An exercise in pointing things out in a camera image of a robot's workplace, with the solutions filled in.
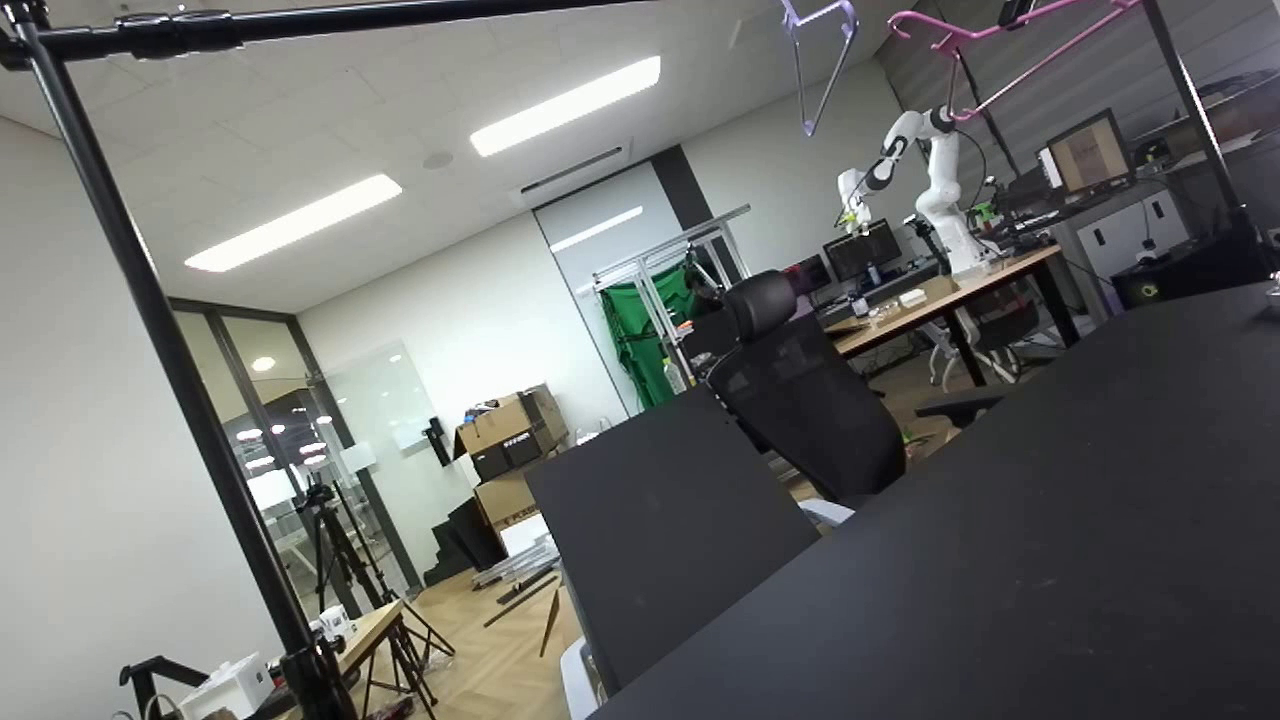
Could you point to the pink plastic clothes hanger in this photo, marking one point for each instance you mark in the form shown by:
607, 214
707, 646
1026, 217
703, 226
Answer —
1053, 56

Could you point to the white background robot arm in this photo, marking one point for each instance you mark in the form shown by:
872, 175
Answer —
947, 175

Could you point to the lavender clothes hanger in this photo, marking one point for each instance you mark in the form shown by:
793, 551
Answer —
832, 74

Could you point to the computer monitor with bright screen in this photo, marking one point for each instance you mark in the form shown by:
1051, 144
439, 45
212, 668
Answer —
1090, 154

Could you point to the thin black slanted pole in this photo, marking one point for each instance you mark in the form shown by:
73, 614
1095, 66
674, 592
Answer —
1195, 115

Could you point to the white drawer cabinet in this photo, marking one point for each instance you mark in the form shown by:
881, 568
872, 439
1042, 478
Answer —
1135, 236

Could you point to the wooden desk with black legs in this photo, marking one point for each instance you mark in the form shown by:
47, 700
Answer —
962, 284

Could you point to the dark desktop monitor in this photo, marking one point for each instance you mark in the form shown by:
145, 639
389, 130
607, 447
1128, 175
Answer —
867, 252

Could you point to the silver metal garment rack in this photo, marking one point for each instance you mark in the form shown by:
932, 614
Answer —
664, 251

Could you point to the black mesh office chair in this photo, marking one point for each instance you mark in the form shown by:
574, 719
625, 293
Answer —
813, 401

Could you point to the long ceiling light panel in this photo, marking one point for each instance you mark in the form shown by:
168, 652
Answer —
294, 220
565, 107

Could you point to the green cloth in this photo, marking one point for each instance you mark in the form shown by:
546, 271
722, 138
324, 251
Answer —
642, 341

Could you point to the black flat board panel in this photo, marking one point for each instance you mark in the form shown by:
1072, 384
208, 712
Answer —
664, 533

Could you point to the large cardboard box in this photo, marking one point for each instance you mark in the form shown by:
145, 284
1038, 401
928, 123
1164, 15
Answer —
500, 427

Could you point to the small cardboard box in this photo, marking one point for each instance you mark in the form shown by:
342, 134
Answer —
506, 500

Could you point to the wooden folding stool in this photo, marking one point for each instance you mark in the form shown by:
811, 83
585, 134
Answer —
373, 633

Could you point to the black rack upright pole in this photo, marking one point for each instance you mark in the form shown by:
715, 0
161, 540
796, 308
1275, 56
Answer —
172, 345

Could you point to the white small device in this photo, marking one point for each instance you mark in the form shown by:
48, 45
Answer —
225, 685

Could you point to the black horizontal clothes rail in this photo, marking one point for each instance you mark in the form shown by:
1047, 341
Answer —
332, 22

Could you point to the black camera tripod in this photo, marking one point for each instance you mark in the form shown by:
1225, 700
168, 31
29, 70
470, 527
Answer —
324, 533

